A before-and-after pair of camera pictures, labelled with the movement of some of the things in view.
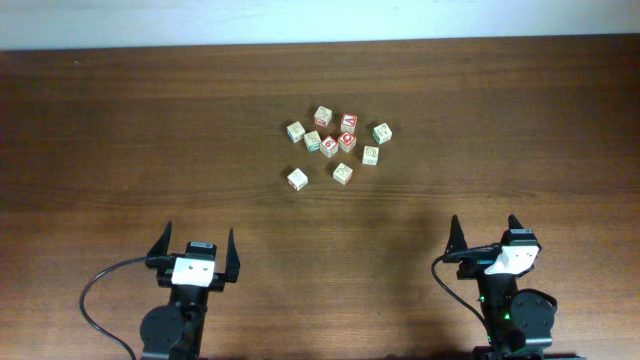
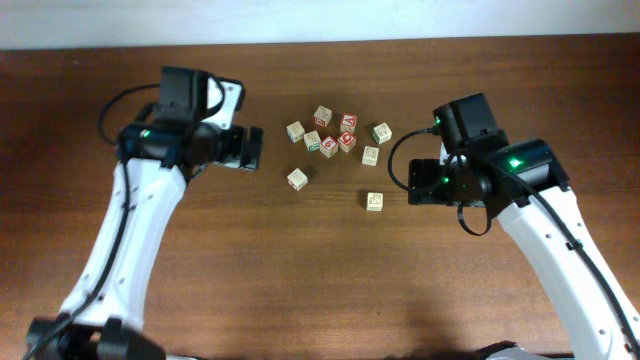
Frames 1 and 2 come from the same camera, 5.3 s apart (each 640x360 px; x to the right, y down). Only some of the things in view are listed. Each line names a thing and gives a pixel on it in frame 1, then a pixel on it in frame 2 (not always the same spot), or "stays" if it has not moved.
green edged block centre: x=312 y=141 stays
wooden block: x=295 y=131 stays
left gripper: x=154 y=257 → x=227 y=148
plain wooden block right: x=370 y=155 stays
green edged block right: x=382 y=133 stays
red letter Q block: x=346 y=141 stays
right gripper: x=468 y=269 → x=422 y=181
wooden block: x=342 y=174 → x=374 y=201
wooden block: x=297 y=179 stays
